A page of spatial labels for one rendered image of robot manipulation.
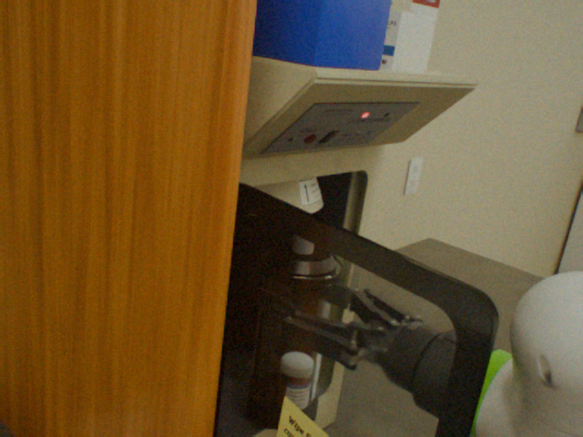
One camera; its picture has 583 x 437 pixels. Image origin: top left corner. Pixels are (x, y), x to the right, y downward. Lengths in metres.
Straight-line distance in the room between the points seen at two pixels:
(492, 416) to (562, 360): 0.14
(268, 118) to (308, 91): 0.05
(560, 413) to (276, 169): 0.37
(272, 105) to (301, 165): 0.18
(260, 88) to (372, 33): 0.12
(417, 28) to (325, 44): 0.19
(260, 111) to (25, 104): 0.30
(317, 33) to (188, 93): 0.12
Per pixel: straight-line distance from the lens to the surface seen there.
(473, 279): 1.73
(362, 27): 0.56
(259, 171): 0.65
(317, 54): 0.52
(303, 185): 0.75
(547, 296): 0.50
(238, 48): 0.47
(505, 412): 0.60
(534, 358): 0.50
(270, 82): 0.54
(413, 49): 0.69
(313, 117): 0.57
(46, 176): 0.71
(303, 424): 0.57
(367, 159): 0.81
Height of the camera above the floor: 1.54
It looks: 19 degrees down
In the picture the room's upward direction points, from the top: 8 degrees clockwise
